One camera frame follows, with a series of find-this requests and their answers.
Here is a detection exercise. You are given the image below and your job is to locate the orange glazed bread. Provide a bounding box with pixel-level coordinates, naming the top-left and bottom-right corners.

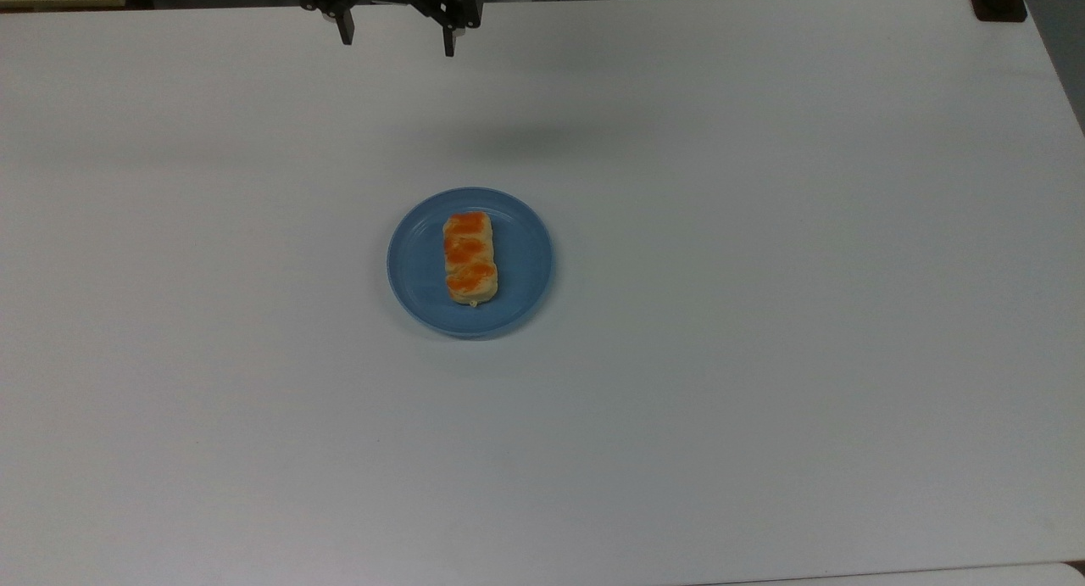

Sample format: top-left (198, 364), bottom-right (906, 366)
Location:
top-left (442, 211), bottom-right (501, 307)

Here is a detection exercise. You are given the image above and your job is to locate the blue round plate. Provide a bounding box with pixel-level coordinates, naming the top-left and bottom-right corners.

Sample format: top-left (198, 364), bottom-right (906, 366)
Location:
top-left (387, 187), bottom-right (555, 341)

